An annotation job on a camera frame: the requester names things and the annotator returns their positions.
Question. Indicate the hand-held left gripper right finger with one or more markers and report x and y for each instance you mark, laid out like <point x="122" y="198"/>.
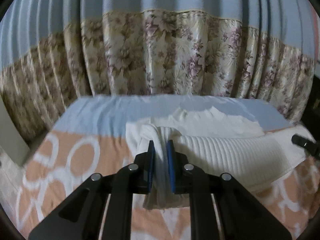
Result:
<point x="170" y="165"/>

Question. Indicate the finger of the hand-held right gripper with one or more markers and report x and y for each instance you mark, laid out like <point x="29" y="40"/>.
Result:
<point x="307" y="145"/>

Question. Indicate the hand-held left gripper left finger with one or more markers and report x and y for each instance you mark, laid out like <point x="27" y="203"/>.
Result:
<point x="150" y="165"/>

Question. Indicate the light blue bed sheet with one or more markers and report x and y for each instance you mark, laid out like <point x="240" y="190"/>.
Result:
<point x="100" y="115"/>

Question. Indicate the white knit sweater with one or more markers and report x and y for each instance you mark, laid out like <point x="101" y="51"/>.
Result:
<point x="225" y="150"/>

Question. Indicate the black and silver water dispenser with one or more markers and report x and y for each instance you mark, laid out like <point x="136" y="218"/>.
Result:
<point x="312" y="100"/>

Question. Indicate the blue and floral curtain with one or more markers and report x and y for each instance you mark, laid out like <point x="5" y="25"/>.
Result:
<point x="162" y="55"/>

